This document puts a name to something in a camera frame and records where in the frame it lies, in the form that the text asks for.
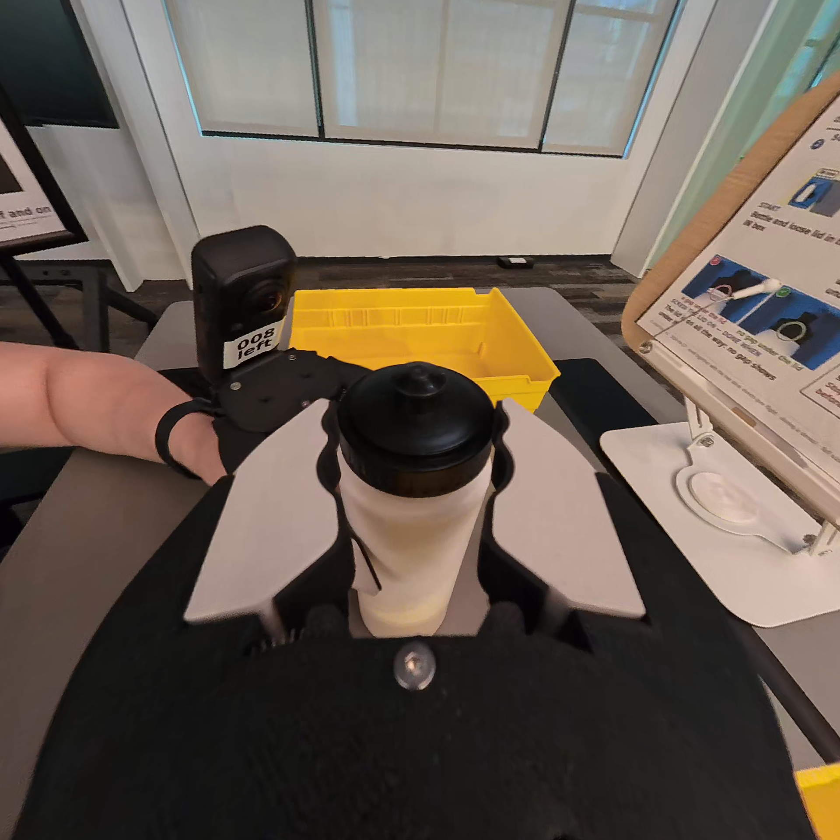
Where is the large glass window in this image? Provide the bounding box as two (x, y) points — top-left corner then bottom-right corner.
(163, 0), (685, 160)

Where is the metal stand bracket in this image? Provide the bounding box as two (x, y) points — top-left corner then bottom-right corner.
(675, 394), (840, 560)

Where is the white plastic bottle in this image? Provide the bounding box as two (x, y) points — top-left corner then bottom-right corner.
(336, 451), (494, 639)

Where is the person's left forearm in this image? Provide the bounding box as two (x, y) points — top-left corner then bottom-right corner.
(0, 341), (191, 465)

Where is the white stand base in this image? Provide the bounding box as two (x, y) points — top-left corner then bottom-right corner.
(599, 420), (840, 629)

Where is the black bottle lid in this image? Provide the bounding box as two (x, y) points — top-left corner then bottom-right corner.
(336, 362), (497, 497)

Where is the person's left hand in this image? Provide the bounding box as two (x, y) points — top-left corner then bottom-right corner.
(172, 413), (231, 487)

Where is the white paper sign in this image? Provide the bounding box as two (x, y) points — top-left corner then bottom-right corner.
(635, 98), (840, 421)

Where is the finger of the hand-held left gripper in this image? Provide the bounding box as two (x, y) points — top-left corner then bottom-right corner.
(349, 535), (384, 598)

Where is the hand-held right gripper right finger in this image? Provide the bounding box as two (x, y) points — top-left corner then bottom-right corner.
(476, 396), (648, 635)

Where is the dark wall screen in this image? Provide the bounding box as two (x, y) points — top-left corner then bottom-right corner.
(0, 0), (120, 130)

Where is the yellow plastic bin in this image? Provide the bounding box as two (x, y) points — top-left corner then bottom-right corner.
(289, 287), (562, 414)
(794, 764), (840, 840)

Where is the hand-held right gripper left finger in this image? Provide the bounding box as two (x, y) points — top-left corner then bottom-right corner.
(182, 398), (357, 635)

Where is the black metal stand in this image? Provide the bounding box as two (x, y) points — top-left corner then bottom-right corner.
(0, 252), (160, 353)

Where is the instruction sheet on stand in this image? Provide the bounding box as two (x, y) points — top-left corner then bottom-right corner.
(621, 71), (840, 526)

